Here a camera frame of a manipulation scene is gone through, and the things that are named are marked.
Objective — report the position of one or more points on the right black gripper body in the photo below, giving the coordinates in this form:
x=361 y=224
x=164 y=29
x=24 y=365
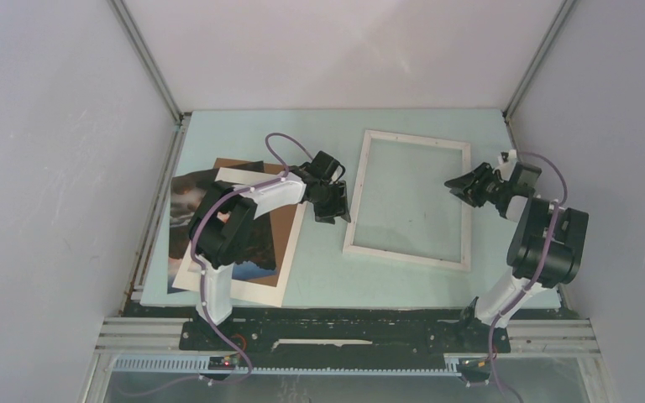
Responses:
x=497 y=187

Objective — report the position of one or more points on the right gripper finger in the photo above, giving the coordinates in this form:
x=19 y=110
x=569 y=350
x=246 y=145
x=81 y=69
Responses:
x=473 y=178
x=474 y=193

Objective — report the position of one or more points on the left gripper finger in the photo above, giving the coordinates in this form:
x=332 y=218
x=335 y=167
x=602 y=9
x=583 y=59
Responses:
x=324 y=209
x=339 y=205

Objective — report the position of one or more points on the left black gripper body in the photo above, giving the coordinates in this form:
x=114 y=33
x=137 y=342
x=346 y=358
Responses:
x=325 y=191

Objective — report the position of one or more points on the white picture frame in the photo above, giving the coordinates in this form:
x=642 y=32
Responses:
x=400 y=207

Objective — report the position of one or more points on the brown backing board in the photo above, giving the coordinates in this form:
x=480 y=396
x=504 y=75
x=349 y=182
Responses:
x=283 y=233

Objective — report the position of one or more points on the landscape photo print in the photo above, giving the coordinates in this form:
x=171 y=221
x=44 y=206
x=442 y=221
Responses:
x=186 y=193

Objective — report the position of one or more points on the white mat board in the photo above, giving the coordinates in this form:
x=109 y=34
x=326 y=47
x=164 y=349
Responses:
x=246 y=174

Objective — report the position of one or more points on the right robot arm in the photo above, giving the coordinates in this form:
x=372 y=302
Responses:
x=546 y=248

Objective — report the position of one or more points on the right corner aluminium profile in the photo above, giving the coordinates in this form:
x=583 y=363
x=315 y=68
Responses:
x=549 y=38

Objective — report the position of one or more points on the corner aluminium profile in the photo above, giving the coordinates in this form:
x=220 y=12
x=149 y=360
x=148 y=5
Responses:
x=549 y=38
x=141 y=49

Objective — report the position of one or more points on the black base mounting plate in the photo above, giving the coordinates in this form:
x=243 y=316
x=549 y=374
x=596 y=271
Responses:
x=460 y=323

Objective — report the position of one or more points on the left corner aluminium profile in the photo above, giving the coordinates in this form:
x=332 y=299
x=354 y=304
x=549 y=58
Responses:
x=141 y=49

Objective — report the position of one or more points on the white toothed cable duct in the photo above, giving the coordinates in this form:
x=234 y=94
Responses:
x=200 y=365

